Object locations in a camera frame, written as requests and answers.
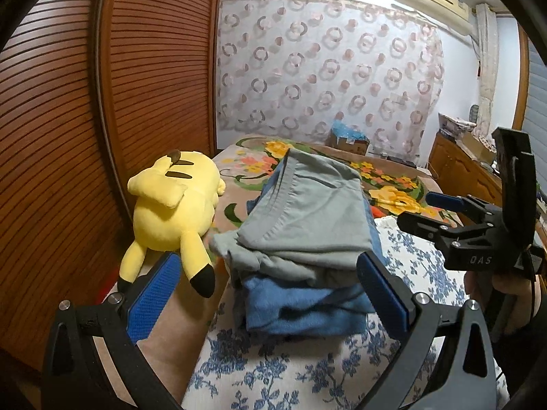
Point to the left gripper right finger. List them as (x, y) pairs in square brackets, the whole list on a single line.
[(389, 295)]

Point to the patterned flat box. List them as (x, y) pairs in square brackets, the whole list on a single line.
[(455, 127)]

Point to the grey pants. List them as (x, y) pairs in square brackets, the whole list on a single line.
[(310, 227)]

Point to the folded blue jeans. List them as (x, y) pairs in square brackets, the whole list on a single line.
[(277, 307)]

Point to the grey window blind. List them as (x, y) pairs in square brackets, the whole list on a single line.
[(535, 114)]

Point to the wooden sideboard cabinet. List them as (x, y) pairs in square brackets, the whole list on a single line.
[(457, 171)]

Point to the brown louvered wardrobe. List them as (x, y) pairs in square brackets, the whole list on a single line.
[(92, 92)]

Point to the cardboard box on sideboard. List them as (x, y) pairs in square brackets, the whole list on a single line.
[(481, 149)]

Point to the white air conditioner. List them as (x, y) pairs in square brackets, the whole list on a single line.
[(453, 13)]

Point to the yellow pikachu plush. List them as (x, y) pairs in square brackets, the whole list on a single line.
[(175, 205)]

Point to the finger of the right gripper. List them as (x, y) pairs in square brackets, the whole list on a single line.
[(455, 204), (426, 228)]

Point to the cardboard box with blue bag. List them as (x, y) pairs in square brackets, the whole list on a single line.
[(345, 138)]

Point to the right hand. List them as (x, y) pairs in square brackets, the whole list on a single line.
[(524, 296)]

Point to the beige tied curtain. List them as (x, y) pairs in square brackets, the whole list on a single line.
[(488, 41)]

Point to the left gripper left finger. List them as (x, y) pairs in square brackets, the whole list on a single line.
[(148, 295)]

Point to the colourful flower blanket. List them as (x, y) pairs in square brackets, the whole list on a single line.
[(295, 329)]

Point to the circle patterned curtain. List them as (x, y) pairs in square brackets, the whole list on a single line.
[(297, 68)]

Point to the blue floral white sheet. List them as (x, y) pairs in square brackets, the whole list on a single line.
[(238, 371)]

